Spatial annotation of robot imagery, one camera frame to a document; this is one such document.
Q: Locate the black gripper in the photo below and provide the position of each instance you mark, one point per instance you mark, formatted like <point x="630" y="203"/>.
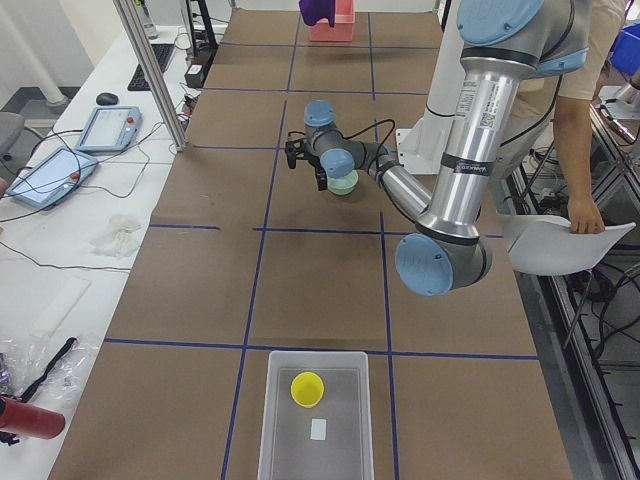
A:
<point x="320" y="176"/>

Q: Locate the mint green bowl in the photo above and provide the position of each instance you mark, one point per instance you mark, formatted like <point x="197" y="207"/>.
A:
<point x="343" y="186"/>

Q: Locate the purple cloth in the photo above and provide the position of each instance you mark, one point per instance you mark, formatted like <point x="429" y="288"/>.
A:
<point x="313" y="11"/>

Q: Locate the yellow plastic cup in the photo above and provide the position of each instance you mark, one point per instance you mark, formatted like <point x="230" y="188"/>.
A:
<point x="307" y="389"/>

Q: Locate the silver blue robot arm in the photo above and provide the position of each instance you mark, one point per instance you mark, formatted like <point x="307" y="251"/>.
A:
<point x="504" y="43"/>

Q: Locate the person's forearm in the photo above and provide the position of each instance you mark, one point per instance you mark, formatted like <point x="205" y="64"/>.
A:
<point x="572" y="135"/>

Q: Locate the small black box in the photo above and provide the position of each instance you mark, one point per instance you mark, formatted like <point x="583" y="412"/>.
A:
<point x="194" y="76"/>

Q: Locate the white label in box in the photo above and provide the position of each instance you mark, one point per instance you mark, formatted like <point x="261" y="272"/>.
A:
<point x="318" y="429"/>

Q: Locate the translucent white storage box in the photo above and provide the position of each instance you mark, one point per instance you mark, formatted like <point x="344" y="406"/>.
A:
<point x="286" y="450"/>

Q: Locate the person's hand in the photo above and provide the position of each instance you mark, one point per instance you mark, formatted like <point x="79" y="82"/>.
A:
<point x="584" y="216"/>

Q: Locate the crumpled white tissue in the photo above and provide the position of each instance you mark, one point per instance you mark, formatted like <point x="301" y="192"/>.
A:
<point x="118" y="240"/>

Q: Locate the teach pendant with red button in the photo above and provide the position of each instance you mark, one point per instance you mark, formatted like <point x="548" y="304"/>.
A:
<point x="110" y="129"/>

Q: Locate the black computer mouse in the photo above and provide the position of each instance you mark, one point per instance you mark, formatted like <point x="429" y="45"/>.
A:
<point x="107" y="99"/>

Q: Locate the white paper sheet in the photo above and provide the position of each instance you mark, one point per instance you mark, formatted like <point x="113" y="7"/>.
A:
<point x="543" y="245"/>

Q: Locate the white flat strip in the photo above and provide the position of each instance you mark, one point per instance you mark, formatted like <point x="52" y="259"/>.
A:
<point x="51" y="318"/>

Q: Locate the clear plastic bag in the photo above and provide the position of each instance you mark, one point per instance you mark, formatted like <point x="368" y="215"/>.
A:
<point x="34" y="368"/>

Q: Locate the blue bin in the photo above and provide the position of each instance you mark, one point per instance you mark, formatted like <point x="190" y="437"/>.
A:
<point x="625" y="56"/>

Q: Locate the red cylinder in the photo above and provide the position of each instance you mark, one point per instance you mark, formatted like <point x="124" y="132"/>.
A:
<point x="30" y="420"/>

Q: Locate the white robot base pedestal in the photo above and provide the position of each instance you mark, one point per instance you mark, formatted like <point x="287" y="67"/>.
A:
<point x="420" y="148"/>

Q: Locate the aluminium frame post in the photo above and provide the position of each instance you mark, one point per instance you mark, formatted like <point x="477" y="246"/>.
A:
<point x="150" y="66"/>

